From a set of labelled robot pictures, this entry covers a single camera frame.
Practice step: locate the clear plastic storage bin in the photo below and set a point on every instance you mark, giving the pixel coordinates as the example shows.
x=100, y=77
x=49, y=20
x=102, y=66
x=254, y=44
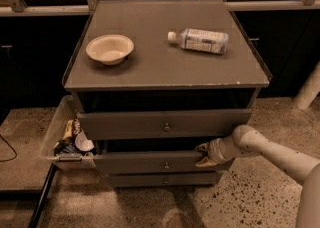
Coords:
x=61, y=152

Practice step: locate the white cup in bin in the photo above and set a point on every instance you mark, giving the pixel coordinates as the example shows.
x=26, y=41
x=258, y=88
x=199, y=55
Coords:
x=82, y=143

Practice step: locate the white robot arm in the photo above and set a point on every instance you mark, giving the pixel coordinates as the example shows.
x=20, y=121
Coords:
x=246, y=141

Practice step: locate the grey top drawer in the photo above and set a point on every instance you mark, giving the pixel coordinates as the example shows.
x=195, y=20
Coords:
x=162, y=124

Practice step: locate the black floor bar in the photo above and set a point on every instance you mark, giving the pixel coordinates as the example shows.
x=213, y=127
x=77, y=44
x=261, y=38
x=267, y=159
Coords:
x=42, y=198

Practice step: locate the grey drawer cabinet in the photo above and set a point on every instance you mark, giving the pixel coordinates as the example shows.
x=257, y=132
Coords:
x=157, y=75

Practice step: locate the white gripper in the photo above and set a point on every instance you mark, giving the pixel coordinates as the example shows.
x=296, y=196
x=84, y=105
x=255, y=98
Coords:
x=215, y=152

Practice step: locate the clear plastic water bottle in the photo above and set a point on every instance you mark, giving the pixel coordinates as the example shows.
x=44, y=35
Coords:
x=199, y=40

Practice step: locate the white post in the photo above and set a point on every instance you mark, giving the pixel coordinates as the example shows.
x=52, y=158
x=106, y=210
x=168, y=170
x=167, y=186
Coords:
x=308, y=91

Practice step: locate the snack bag in bin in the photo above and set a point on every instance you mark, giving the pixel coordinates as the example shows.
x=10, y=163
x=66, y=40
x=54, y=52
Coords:
x=73, y=128

